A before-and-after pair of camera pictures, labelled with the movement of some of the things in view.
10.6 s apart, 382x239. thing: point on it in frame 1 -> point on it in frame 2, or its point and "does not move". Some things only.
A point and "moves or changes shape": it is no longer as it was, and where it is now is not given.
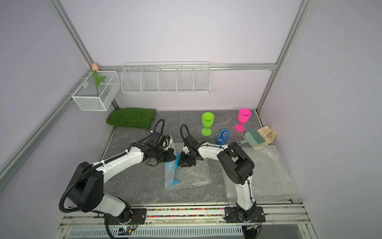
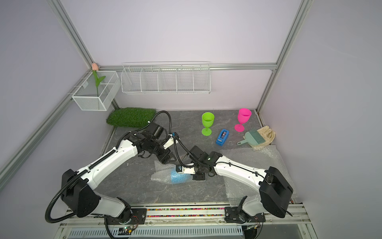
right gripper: x=182 y=162 -> x=198 y=177
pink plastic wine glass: x=243 y=116 does not move
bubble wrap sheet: x=198 y=176 moves or changes shape
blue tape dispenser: x=222 y=137 does not move
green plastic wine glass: x=208 y=120 does not move
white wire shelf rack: x=161 y=79 does not move
